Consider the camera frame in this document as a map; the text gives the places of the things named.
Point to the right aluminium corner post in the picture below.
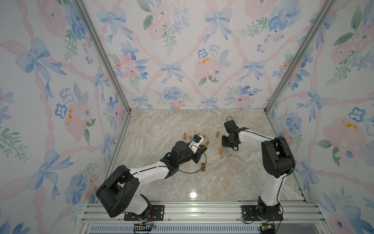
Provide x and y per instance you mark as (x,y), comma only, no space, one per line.
(304,46)

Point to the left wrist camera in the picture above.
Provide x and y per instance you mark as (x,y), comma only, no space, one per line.
(196,142)

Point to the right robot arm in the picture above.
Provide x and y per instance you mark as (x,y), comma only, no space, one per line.
(278,162)

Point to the aluminium front rail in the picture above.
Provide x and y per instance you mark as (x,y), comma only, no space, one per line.
(208,217)

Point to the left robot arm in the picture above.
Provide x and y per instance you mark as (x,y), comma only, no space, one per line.
(117,194)

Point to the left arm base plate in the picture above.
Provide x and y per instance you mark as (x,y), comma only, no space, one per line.
(154,213)

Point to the left aluminium corner post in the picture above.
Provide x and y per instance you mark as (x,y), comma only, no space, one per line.
(82,11)

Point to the aluminium corner post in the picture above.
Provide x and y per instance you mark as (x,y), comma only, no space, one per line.
(304,46)
(82,11)

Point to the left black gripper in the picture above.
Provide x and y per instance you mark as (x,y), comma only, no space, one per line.
(197,154)

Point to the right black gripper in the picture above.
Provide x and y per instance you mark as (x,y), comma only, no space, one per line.
(223,143)

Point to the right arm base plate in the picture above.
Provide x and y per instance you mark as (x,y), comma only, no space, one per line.
(261,213)

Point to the square gold lipstick box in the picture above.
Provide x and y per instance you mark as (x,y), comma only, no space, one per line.
(203,167)

